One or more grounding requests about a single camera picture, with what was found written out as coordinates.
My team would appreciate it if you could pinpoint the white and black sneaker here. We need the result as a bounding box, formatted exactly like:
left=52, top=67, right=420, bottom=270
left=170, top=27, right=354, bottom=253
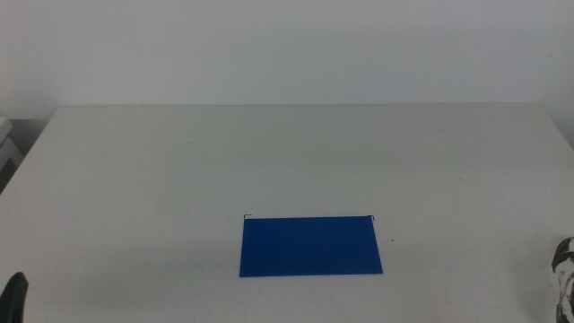
left=550, top=236, right=574, bottom=323

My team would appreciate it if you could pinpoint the blue rectangular mat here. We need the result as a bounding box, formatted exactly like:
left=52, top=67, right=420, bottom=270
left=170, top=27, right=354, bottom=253
left=239, top=215, right=384, bottom=278

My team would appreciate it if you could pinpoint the white side furniture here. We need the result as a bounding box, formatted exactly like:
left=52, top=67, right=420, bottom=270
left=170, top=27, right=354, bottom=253
left=0, top=117, right=24, bottom=195

